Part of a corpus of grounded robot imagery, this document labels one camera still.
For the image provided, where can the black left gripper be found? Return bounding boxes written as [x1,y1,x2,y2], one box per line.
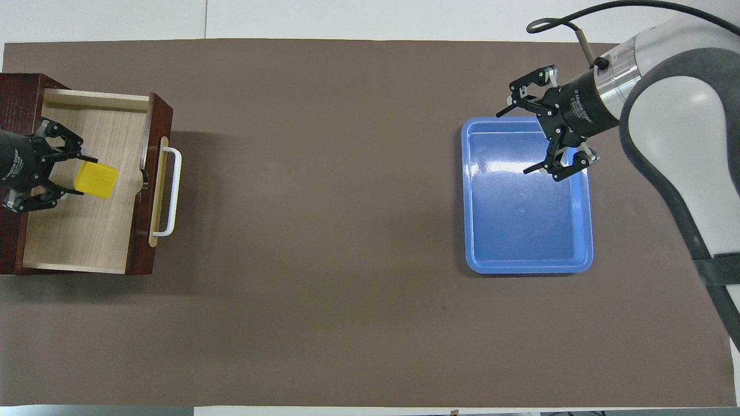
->
[0,117,99,214]

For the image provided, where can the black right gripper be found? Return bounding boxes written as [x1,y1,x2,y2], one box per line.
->
[495,64,620,183]

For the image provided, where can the yellow block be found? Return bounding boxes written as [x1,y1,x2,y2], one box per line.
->
[73,161,120,200]

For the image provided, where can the wooden drawer with dark front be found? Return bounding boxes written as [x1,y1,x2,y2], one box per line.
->
[22,88,174,276]

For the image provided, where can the white drawer handle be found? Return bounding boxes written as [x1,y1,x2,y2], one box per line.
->
[151,147,183,237]

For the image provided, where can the dark wooden cabinet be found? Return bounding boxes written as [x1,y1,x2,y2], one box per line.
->
[0,73,71,276]

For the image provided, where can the blue plastic tray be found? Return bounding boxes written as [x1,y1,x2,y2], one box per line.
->
[461,116,595,274]

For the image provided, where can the brown table mat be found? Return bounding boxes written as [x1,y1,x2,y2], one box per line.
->
[0,38,738,408]

